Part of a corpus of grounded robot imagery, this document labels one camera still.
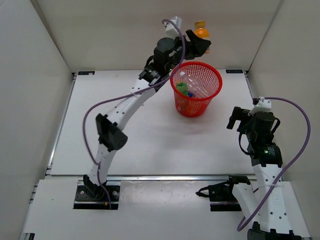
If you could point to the clear blue-label bottle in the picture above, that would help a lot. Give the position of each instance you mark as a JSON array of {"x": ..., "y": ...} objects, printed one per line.
[{"x": 190, "y": 94}]

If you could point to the orange juice bottle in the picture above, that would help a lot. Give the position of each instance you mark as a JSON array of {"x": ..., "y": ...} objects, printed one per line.
[{"x": 200, "y": 30}]

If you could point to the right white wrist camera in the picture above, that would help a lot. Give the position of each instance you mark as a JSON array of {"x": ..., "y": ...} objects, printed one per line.
[{"x": 260, "y": 104}]

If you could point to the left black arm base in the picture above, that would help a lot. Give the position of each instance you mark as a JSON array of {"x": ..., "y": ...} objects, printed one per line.
[{"x": 90, "y": 196}]

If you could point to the clear crinkled plastic bottle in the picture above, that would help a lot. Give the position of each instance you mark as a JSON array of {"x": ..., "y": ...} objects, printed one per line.
[{"x": 194, "y": 85}]

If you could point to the red mesh plastic bin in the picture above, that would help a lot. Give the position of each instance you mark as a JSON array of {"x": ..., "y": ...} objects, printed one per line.
[{"x": 211, "y": 80}]

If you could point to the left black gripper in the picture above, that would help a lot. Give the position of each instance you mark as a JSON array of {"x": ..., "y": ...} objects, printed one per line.
[{"x": 196, "y": 47}]

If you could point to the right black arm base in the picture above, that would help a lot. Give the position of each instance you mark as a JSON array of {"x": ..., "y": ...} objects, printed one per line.
[{"x": 220, "y": 195}]

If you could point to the green plastic bottle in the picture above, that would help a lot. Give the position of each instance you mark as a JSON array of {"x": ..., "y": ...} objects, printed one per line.
[{"x": 182, "y": 88}]

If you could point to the aluminium table rail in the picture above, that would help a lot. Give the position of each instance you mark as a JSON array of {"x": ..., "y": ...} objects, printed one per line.
[{"x": 166, "y": 178}]

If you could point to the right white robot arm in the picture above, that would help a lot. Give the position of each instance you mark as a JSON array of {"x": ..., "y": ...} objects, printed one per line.
[{"x": 267, "y": 214}]

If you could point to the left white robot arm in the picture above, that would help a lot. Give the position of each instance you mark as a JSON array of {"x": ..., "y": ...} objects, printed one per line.
[{"x": 110, "y": 126}]

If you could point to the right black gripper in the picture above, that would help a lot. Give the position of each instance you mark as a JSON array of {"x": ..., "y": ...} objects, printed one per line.
[{"x": 238, "y": 114}]

